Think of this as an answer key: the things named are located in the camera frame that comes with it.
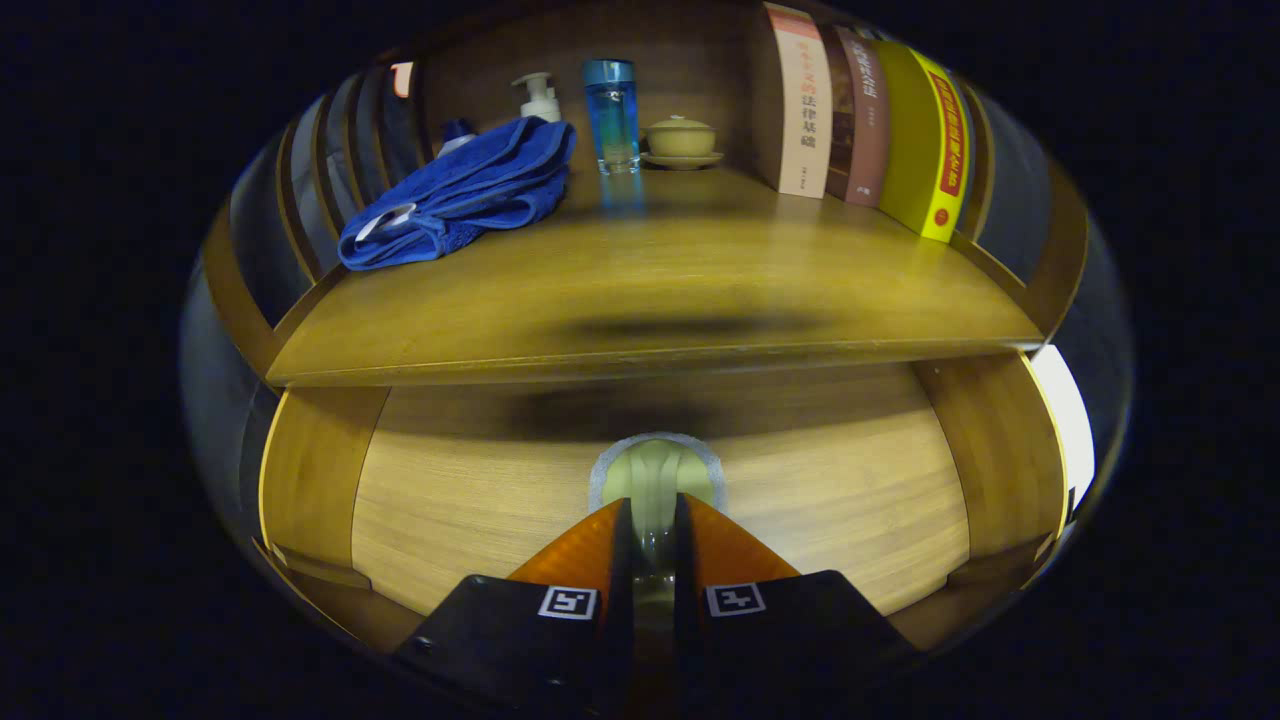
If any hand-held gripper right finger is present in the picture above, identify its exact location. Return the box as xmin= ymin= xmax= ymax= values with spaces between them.
xmin=672 ymin=492 xmax=926 ymax=719

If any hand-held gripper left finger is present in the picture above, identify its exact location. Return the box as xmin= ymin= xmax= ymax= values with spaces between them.
xmin=390 ymin=497 xmax=636 ymax=719

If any round scrubber with pale handle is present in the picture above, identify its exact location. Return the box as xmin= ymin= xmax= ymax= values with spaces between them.
xmin=588 ymin=432 xmax=728 ymax=601

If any wooden drawer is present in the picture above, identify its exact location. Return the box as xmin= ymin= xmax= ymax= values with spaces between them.
xmin=255 ymin=350 xmax=1071 ymax=651

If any wooden countertop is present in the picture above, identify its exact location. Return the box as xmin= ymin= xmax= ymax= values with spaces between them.
xmin=265 ymin=165 xmax=1046 ymax=388

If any wooden cabinet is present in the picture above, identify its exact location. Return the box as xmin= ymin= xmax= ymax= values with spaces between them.
xmin=195 ymin=0 xmax=1096 ymax=656

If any white table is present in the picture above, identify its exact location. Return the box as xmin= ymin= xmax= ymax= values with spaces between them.
xmin=1030 ymin=345 xmax=1096 ymax=511

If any blue folded towel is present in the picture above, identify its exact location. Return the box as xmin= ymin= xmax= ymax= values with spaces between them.
xmin=338 ymin=116 xmax=578 ymax=272

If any yellow lidded teacup with saucer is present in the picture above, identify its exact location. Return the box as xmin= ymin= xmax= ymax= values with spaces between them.
xmin=640 ymin=115 xmax=725 ymax=171

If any tall blue glass bottle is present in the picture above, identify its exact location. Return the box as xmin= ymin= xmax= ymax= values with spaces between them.
xmin=582 ymin=58 xmax=642 ymax=177

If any white pump bottle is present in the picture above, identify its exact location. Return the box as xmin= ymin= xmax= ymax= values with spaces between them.
xmin=511 ymin=72 xmax=562 ymax=124

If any brown book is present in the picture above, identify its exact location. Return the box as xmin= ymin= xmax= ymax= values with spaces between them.
xmin=822 ymin=24 xmax=891 ymax=209

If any beige book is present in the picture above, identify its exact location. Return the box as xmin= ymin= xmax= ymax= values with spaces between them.
xmin=762 ymin=2 xmax=834 ymax=200

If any yellow book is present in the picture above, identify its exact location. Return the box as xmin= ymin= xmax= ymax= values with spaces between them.
xmin=878 ymin=40 xmax=973 ymax=244

